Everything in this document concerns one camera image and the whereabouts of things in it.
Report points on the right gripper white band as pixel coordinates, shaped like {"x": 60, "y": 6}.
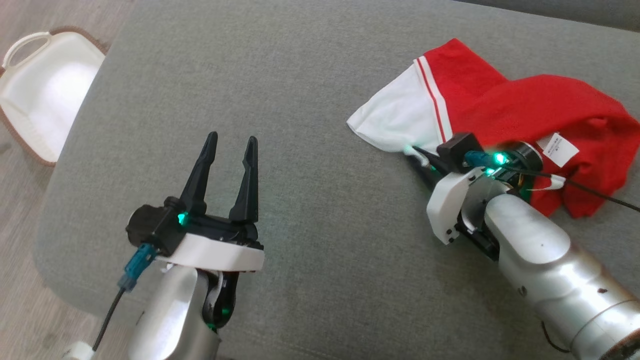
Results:
{"x": 445, "y": 200}

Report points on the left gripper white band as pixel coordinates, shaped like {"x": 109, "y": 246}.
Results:
{"x": 215, "y": 252}

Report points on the red and white basketball shorts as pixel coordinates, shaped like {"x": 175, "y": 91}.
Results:
{"x": 540, "y": 105}

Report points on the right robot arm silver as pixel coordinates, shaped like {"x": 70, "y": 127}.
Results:
{"x": 560, "y": 270}

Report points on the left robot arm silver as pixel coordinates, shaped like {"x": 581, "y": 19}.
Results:
{"x": 165, "y": 315}

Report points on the grey fabric sofa seat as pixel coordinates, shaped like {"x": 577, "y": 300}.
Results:
{"x": 310, "y": 100}

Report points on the white laundry basket brown rim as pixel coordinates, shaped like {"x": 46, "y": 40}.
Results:
{"x": 45, "y": 95}

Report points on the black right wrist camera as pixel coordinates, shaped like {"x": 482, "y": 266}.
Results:
{"x": 460, "y": 150}

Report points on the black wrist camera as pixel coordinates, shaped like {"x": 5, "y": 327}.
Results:
{"x": 460, "y": 150}
{"x": 152, "y": 227}

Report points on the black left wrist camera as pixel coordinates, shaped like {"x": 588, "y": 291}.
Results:
{"x": 152, "y": 227}

